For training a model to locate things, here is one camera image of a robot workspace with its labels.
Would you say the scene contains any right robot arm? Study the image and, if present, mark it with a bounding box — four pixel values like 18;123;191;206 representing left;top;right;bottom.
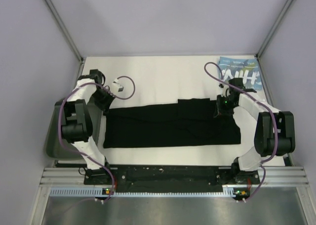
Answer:
214;78;295;183

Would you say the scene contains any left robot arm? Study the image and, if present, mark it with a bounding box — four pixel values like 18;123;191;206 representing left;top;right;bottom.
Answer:
57;69;115;184

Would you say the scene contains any left aluminium frame post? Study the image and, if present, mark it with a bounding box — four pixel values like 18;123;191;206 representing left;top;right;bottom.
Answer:
43;0;84;63

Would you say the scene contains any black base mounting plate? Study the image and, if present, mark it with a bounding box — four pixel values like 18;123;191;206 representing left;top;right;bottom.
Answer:
84;165;260;192

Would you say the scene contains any aluminium frame post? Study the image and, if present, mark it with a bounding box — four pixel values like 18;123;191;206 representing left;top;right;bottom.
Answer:
256;0;296;59
43;0;84;63

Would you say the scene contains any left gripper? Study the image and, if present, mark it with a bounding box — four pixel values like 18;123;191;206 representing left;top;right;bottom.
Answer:
91;89;116;113

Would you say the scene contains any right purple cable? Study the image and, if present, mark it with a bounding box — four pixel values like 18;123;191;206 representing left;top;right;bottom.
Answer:
203;62;279;202

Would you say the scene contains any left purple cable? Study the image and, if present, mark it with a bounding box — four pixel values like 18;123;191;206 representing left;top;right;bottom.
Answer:
57;75;136;206

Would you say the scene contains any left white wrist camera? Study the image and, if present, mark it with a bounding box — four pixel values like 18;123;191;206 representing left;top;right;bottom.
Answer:
111;79;124;92

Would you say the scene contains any light blue slotted cable duct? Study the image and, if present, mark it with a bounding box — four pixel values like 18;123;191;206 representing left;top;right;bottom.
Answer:
49;187;247;199

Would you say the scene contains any purple cable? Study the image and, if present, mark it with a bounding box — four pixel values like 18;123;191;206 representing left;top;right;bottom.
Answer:
203;62;279;202
57;75;136;206

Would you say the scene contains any dark green plastic bin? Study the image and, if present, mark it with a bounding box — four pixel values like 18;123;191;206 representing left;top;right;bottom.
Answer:
44;98;103;160

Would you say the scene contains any right aluminium frame post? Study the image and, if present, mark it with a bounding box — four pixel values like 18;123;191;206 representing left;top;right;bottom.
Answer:
256;0;296;59

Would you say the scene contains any black t-shirt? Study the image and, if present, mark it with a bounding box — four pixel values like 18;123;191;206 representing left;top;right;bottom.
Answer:
103;98;241;148

